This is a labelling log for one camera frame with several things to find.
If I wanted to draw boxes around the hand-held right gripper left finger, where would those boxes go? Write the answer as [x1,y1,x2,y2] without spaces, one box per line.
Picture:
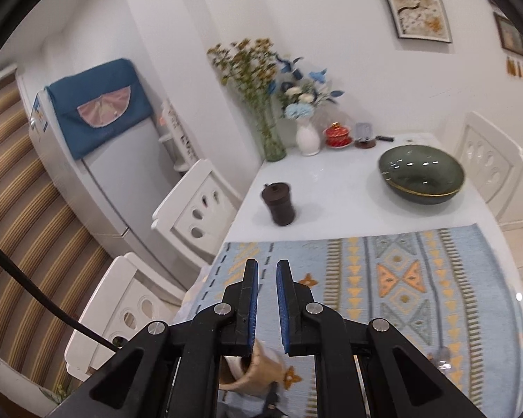
[48,259,260,418]

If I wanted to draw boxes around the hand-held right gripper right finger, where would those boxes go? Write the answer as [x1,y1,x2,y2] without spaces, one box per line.
[276,259,484,418]

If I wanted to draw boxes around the bamboo utensil holder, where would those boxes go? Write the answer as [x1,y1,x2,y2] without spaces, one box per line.
[218,340,286,395]

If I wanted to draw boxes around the dark brown cup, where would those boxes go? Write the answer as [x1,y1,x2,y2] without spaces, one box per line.
[261,181,296,227]

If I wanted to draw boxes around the white wooden chair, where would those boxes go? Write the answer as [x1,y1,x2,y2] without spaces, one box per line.
[455,111,523,227]
[65,253,188,381]
[152,159,240,266]

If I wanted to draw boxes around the patterned blue table mat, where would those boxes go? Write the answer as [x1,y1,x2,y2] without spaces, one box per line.
[176,223,523,418]

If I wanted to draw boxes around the glass vase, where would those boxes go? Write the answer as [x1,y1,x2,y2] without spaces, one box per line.
[255,96,287,162]

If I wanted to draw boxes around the white ceramic vase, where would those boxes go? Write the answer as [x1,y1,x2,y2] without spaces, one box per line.
[295,117,322,156]

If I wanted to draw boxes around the white shelf rack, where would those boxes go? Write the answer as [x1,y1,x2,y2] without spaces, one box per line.
[157,100,199,172]

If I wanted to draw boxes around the red lidded teacup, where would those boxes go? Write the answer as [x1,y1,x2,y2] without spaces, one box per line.
[323,123,354,149]

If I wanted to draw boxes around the silver refrigerator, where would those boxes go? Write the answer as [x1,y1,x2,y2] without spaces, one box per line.
[16,59,188,266]

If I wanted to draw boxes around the dark green bowl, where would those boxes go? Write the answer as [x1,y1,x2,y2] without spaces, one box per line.
[378,145,465,205]

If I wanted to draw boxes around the phone stand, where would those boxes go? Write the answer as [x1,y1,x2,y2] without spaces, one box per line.
[354,121,378,149]

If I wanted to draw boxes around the green potted plant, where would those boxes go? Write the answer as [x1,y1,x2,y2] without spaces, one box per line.
[39,383,75,405]

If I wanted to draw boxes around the blue cloth cover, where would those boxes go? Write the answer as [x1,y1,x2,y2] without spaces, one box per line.
[46,58,154,160]

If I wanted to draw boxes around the black cable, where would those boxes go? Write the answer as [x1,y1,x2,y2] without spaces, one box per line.
[0,232,123,353]

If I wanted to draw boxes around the floral wall painting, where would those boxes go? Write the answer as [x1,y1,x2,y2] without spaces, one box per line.
[372,0,454,44]

